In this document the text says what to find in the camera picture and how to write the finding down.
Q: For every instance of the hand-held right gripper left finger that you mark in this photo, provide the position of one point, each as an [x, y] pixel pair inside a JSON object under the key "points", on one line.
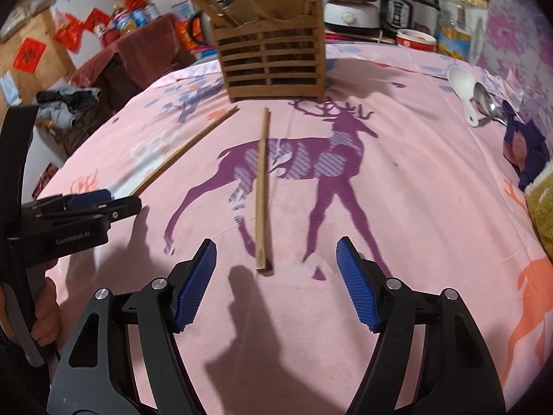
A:
{"points": [[196, 285]]}

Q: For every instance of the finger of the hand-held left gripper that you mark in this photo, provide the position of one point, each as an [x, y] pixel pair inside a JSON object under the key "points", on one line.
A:
{"points": [[123, 208], [86, 199]]}

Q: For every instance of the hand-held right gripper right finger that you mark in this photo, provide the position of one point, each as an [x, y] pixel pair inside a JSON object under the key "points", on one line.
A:
{"points": [[356, 285]]}

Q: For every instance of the plain wooden chopstick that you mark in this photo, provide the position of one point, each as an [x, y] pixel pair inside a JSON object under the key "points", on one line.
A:
{"points": [[185, 149], [261, 190]]}

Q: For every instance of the wooden slatted utensil holder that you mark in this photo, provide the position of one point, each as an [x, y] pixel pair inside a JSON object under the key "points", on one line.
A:
{"points": [[272, 60]]}

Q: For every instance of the person's left hand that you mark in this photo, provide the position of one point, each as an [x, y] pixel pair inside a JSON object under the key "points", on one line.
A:
{"points": [[45, 315]]}

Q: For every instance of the pile of grey clothes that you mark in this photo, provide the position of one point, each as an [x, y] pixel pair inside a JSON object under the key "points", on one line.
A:
{"points": [[65, 106]]}

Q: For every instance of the pink deer print bedsheet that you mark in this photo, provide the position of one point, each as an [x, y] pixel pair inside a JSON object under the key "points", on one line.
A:
{"points": [[410, 181]]}

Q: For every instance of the blue face mask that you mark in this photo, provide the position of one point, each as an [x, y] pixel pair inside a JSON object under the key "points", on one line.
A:
{"points": [[8, 88]]}

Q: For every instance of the dark red cloth covered table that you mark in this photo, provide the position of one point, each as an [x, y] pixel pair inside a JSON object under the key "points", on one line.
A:
{"points": [[129, 60]]}

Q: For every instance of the red paper decoration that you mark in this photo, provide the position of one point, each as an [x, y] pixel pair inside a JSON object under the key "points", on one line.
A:
{"points": [[28, 54], [97, 19]]}

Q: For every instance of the row of blue cans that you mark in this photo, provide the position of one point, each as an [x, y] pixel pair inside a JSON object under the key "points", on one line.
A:
{"points": [[131, 19]]}

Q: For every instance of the orange snack bag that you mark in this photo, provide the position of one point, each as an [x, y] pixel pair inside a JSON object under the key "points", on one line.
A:
{"points": [[194, 30]]}

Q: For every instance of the yellow green towel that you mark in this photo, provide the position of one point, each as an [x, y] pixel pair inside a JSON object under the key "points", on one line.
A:
{"points": [[542, 216]]}

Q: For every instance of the dark blue cloth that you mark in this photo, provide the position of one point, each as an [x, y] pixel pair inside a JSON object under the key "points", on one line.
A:
{"points": [[525, 147]]}

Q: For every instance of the white plastic spoon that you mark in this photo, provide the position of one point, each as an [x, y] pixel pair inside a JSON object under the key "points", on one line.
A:
{"points": [[462, 88]]}

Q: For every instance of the metal spoon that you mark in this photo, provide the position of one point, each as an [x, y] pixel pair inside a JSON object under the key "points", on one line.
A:
{"points": [[486, 101]]}

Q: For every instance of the red and white bowl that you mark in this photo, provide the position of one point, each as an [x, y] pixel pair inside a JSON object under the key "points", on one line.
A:
{"points": [[417, 41]]}

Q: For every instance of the small white cooker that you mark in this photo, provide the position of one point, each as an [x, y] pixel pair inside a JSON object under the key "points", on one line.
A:
{"points": [[352, 17]]}

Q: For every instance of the clear oil bottle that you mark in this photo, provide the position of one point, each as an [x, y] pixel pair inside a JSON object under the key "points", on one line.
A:
{"points": [[453, 30]]}

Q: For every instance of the black steel pressure cooker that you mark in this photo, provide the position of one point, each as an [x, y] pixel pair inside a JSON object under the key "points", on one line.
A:
{"points": [[408, 8]]}

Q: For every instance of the purple floral blanket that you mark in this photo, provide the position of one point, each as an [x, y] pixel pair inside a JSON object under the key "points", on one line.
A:
{"points": [[514, 17]]}

